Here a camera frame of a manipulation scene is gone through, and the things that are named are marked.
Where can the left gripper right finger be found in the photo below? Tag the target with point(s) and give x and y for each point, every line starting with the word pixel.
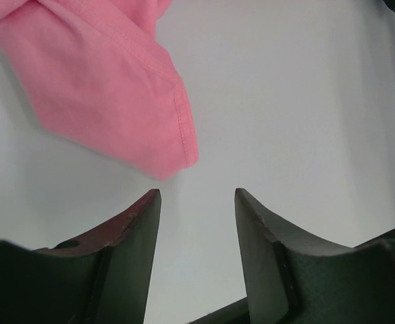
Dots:
pixel 294 276

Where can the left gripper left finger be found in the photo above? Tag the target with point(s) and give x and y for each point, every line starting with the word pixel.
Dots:
pixel 100 276

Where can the pink t shirt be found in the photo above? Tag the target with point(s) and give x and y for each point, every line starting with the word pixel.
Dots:
pixel 95 74

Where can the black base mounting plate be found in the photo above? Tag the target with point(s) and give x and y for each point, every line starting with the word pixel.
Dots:
pixel 235 313

